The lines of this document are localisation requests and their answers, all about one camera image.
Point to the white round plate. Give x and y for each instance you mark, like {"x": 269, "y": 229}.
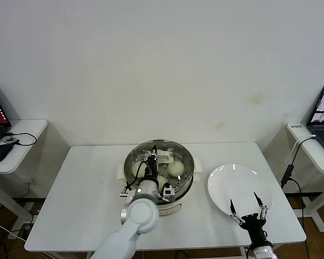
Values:
{"x": 232, "y": 183}

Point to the white wall socket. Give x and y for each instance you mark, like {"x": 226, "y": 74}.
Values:
{"x": 27, "y": 184}

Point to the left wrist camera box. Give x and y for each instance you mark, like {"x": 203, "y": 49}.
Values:
{"x": 168, "y": 193}

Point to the cream electric cooker pot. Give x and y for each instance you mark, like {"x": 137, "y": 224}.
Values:
{"x": 171, "y": 209}

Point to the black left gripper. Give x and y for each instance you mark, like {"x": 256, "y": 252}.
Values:
{"x": 152, "y": 167}

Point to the round glass pot lid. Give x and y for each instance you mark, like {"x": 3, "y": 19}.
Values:
{"x": 166, "y": 157}

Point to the small QR code tag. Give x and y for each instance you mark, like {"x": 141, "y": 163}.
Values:
{"x": 10, "y": 140}

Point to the white steamed baozi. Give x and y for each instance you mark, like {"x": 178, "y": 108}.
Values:
{"x": 136, "y": 170}
{"x": 162, "y": 180}
{"x": 175, "y": 169}

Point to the stainless steel steamer basket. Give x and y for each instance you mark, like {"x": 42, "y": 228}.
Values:
{"x": 183, "y": 187}

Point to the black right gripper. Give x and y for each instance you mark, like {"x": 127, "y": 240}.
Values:
{"x": 255, "y": 228}

